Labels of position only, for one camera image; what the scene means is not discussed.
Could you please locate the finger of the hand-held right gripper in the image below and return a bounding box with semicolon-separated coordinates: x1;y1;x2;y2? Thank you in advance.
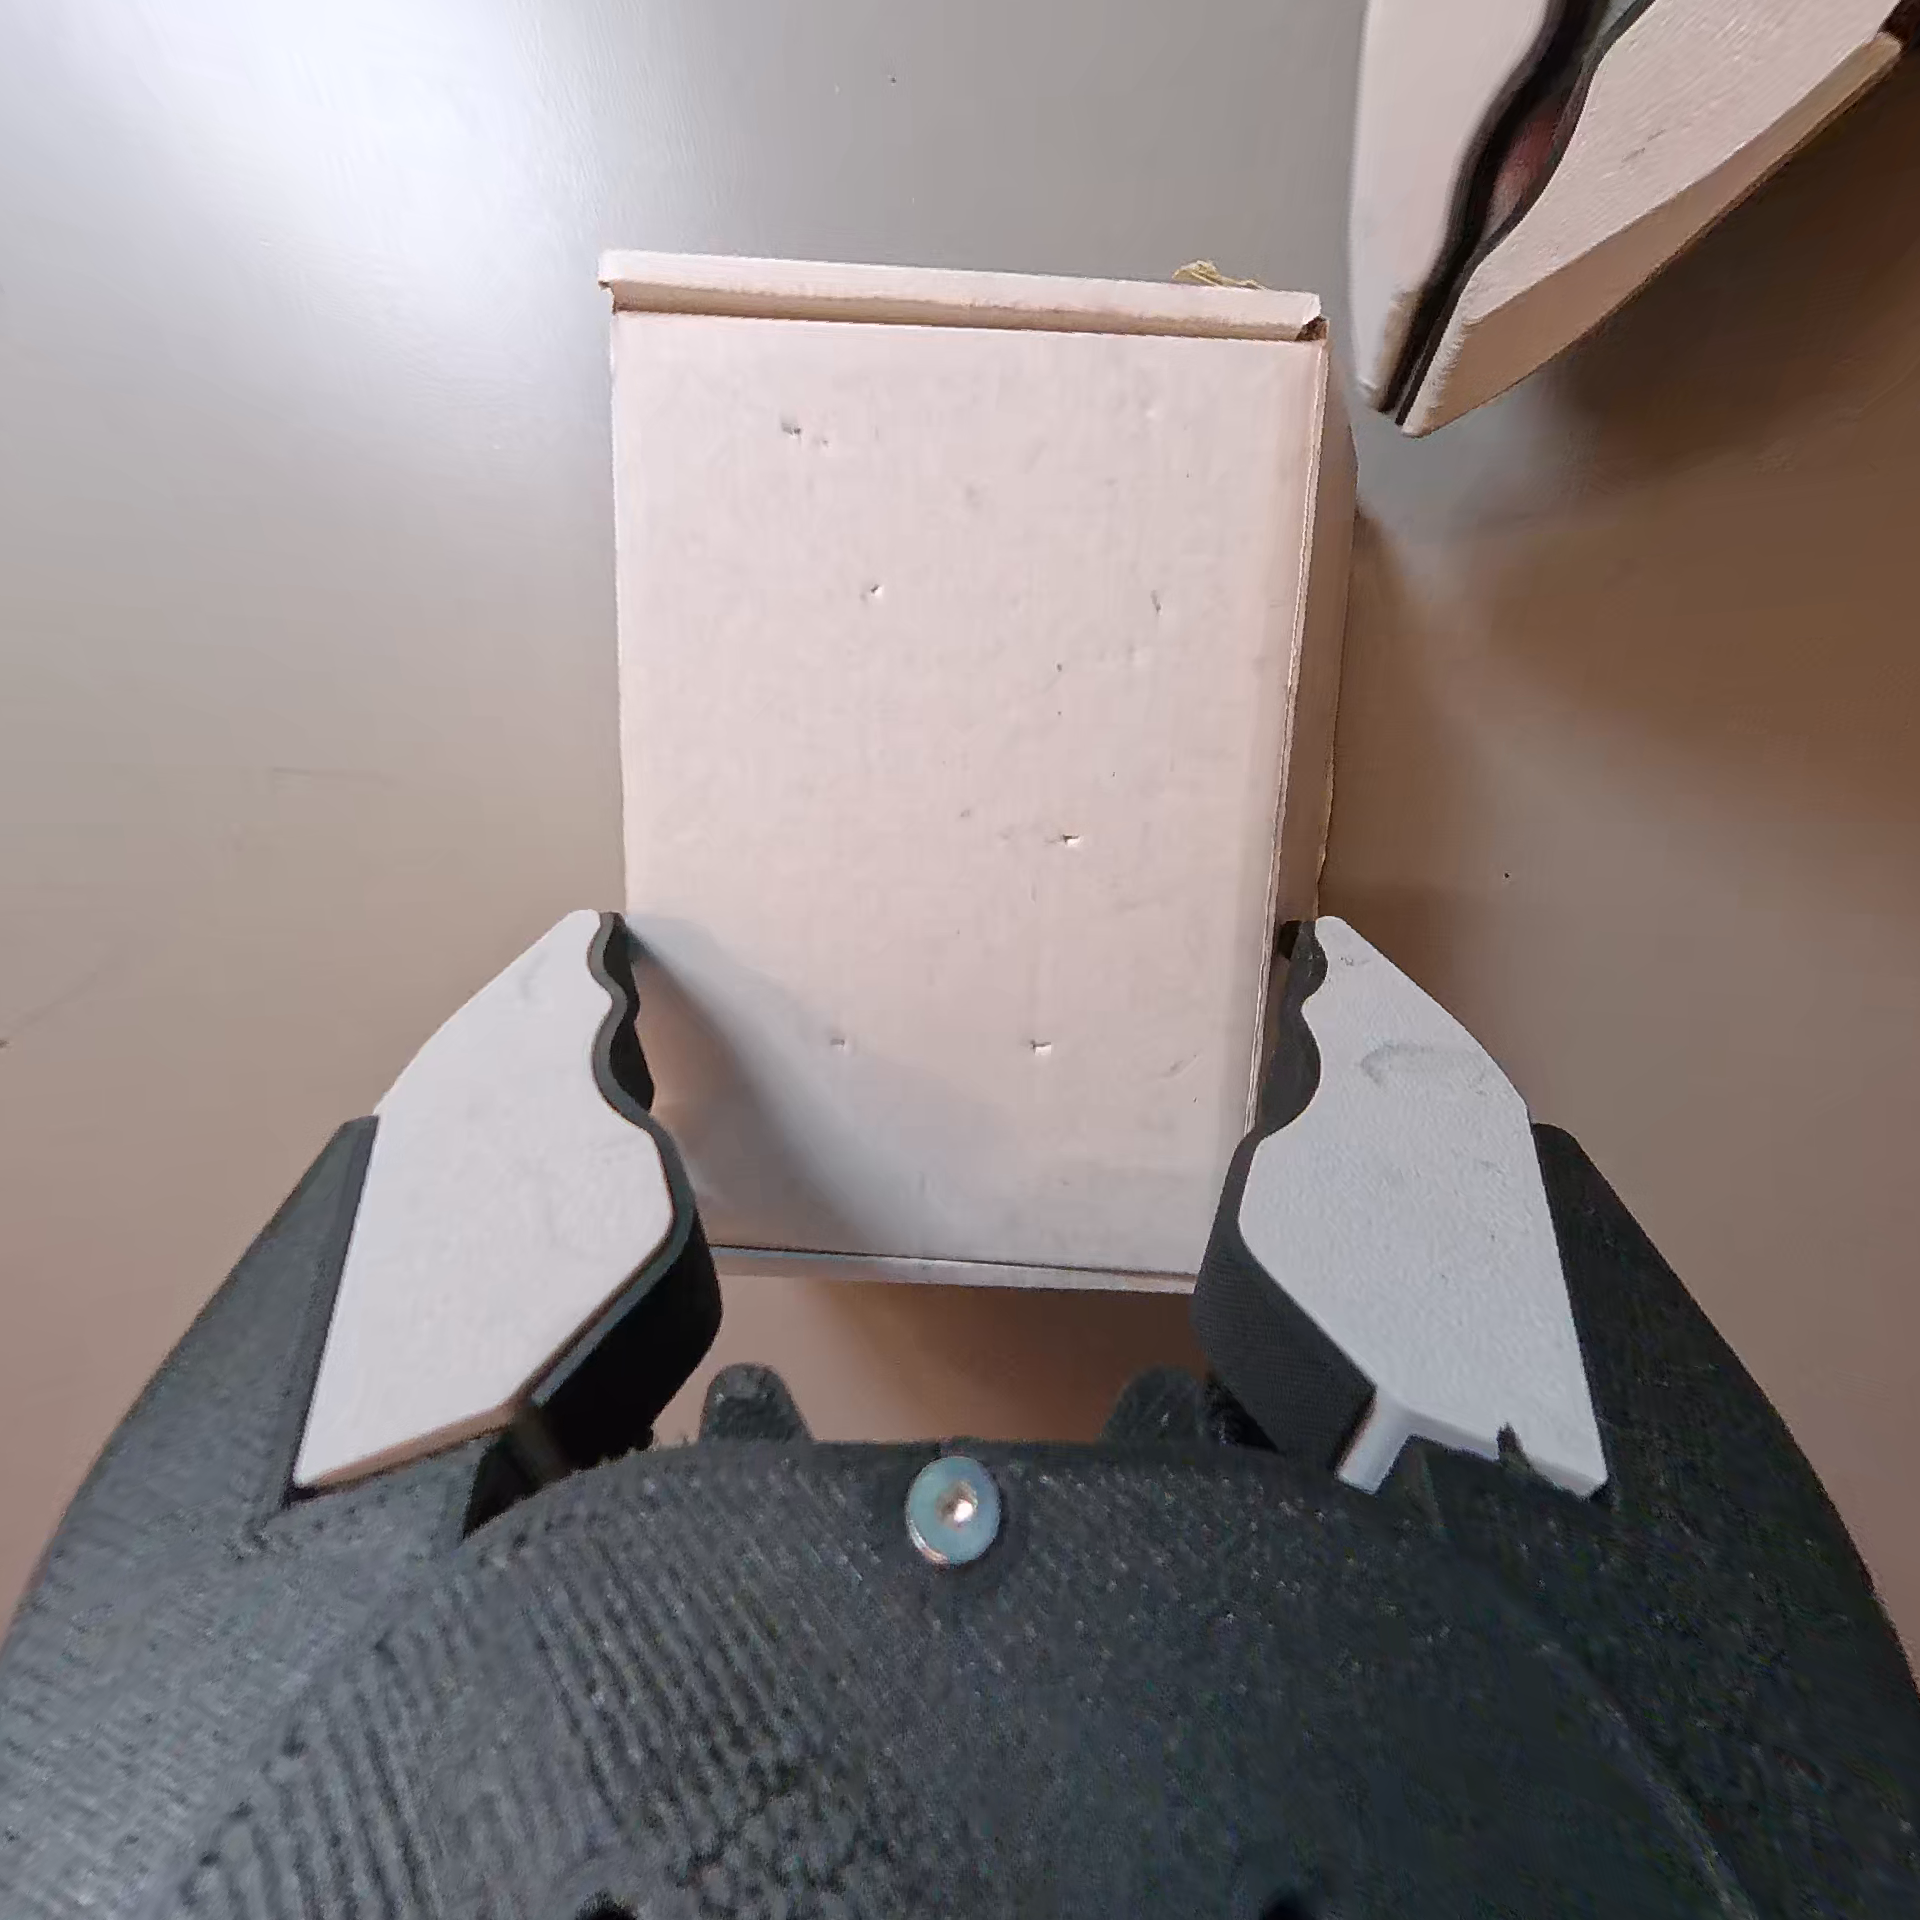
1399;0;1906;437
1347;0;1556;405

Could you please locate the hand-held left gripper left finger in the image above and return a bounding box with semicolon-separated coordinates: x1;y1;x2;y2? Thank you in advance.
288;908;724;1525

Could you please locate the grey desk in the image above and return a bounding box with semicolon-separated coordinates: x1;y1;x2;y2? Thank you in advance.
0;0;1920;1443

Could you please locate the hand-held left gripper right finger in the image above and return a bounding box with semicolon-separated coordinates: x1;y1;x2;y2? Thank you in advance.
1192;913;1615;1499

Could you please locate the white cardboard box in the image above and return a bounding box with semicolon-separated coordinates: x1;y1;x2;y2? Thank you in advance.
596;247;1361;1296

